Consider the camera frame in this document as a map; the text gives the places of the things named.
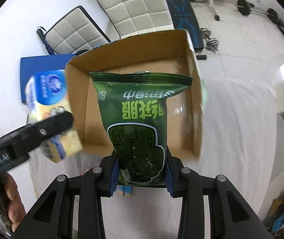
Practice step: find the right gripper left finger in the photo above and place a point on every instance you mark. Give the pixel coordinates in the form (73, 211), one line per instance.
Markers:
(110, 175)

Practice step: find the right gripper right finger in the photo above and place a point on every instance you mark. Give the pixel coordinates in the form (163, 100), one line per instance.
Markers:
(173, 182)

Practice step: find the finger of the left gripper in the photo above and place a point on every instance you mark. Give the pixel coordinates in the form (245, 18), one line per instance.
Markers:
(32, 135)

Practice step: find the yellow blue tissue pack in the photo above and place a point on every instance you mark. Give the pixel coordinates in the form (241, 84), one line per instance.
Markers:
(46, 95)

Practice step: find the green wet wipes pack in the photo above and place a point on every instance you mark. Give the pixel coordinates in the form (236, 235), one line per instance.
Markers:
(133, 110)

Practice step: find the person's left hand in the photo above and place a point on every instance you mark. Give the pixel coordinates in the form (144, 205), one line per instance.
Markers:
(12, 201)

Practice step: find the blue foam mat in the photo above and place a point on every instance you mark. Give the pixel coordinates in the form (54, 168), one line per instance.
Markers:
(31, 65)

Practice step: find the white tablecloth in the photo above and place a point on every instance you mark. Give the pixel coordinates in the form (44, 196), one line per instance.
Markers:
(239, 141)

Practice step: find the brown cardboard box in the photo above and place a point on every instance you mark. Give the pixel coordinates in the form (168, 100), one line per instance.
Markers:
(168, 51)

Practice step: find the small white quilted cushion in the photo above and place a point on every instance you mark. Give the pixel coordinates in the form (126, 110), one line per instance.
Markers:
(74, 32)

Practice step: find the chrome dumbbell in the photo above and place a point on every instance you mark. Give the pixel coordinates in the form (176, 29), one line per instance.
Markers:
(212, 44)

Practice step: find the black blue weight bench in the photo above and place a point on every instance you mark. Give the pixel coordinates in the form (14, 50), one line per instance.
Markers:
(184, 17)

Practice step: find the large white quilted cushion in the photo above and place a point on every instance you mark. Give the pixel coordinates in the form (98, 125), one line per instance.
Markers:
(136, 17)

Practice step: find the floor barbell black plates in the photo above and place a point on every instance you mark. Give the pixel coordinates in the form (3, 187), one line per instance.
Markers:
(245, 8)

